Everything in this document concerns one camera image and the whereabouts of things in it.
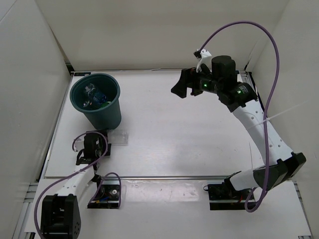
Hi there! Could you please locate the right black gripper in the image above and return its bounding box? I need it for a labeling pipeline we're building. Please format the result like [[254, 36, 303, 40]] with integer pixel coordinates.
[[171, 64, 223, 99]]

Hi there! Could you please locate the clear crushed plastic bottle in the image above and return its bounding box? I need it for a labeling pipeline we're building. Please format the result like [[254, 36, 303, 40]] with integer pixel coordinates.
[[108, 129, 129, 145]]

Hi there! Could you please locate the green plastic soda bottle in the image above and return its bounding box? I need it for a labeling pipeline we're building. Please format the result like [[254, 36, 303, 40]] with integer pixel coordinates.
[[100, 101, 111, 108]]

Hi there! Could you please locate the short blue-label water bottle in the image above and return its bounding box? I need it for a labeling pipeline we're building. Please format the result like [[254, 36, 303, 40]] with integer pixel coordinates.
[[93, 91, 108, 105]]

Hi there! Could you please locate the tall blue-label water bottle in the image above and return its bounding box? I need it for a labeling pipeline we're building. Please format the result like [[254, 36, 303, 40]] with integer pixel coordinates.
[[83, 83, 98, 107]]

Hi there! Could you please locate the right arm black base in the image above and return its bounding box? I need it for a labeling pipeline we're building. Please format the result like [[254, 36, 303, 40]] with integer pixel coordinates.
[[203, 183, 256, 211]]

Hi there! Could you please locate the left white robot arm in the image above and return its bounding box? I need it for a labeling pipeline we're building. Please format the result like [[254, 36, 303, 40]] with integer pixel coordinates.
[[34, 130, 111, 239]]

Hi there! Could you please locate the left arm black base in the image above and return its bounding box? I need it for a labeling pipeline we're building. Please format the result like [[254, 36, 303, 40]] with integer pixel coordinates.
[[87, 180, 122, 209]]

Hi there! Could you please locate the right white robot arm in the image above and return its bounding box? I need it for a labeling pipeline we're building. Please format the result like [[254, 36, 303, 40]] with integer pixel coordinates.
[[171, 55, 306, 199]]

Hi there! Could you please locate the dark teal plastic bin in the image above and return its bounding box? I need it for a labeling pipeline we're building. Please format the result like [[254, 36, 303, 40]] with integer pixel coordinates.
[[69, 73, 122, 130]]

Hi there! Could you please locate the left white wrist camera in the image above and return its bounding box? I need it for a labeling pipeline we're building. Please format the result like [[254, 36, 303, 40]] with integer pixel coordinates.
[[72, 139, 84, 152]]

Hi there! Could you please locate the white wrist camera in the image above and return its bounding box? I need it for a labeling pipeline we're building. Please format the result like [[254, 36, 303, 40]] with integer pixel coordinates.
[[194, 49, 213, 73], [72, 139, 84, 152]]

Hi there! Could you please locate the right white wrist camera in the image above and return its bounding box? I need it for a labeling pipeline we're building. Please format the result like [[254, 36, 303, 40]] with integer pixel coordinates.
[[194, 49, 213, 73]]

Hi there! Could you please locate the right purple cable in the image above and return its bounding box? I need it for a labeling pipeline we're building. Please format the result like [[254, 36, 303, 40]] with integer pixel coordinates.
[[199, 21, 280, 212]]

